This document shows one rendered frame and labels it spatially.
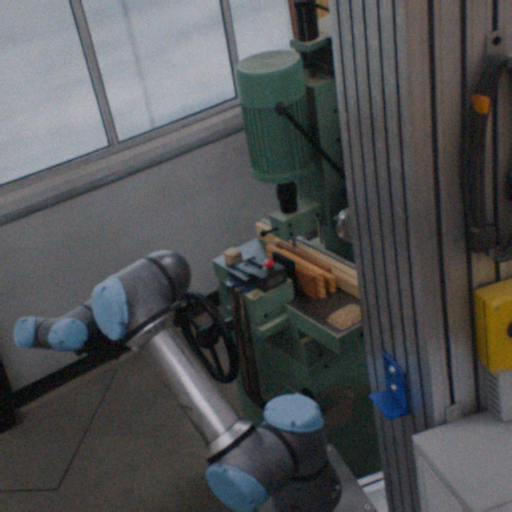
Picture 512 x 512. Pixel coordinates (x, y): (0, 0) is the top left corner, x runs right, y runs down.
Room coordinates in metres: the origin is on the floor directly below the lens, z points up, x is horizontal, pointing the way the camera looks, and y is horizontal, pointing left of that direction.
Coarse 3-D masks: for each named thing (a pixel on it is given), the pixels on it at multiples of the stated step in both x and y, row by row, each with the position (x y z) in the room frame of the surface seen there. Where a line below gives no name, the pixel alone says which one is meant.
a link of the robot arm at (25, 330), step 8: (24, 320) 1.95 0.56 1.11; (32, 320) 1.94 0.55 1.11; (40, 320) 1.95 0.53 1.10; (16, 328) 1.95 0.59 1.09; (24, 328) 1.92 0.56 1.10; (32, 328) 1.92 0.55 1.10; (16, 336) 1.94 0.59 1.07; (24, 336) 1.91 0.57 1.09; (32, 336) 1.91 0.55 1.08; (16, 344) 1.92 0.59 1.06; (24, 344) 1.91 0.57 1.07; (32, 344) 1.91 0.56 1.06
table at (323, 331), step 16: (256, 240) 2.52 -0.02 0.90; (256, 256) 2.43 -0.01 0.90; (224, 272) 2.40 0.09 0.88; (336, 288) 2.17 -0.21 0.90; (288, 304) 2.13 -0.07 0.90; (304, 304) 2.11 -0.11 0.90; (320, 304) 2.10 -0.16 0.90; (336, 304) 2.09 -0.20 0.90; (272, 320) 2.11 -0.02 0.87; (288, 320) 2.11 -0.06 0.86; (304, 320) 2.06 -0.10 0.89; (320, 320) 2.02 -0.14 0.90; (320, 336) 2.00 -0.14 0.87; (336, 336) 1.94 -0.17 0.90; (352, 336) 1.96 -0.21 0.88; (336, 352) 1.95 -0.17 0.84
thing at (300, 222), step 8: (304, 200) 2.40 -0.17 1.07; (312, 200) 2.39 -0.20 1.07; (304, 208) 2.35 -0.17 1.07; (312, 208) 2.35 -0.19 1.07; (320, 208) 2.36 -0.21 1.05; (272, 216) 2.34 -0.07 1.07; (280, 216) 2.33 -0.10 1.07; (288, 216) 2.32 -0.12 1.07; (296, 216) 2.32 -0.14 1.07; (304, 216) 2.33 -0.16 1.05; (272, 224) 2.34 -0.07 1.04; (280, 224) 2.31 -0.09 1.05; (288, 224) 2.30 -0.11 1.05; (296, 224) 2.32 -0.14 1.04; (304, 224) 2.33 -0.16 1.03; (312, 224) 2.34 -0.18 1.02; (320, 224) 2.36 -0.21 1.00; (272, 232) 2.35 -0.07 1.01; (280, 232) 2.31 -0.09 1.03; (288, 232) 2.30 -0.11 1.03; (296, 232) 2.31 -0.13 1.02; (304, 232) 2.33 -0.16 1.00; (288, 240) 2.30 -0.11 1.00
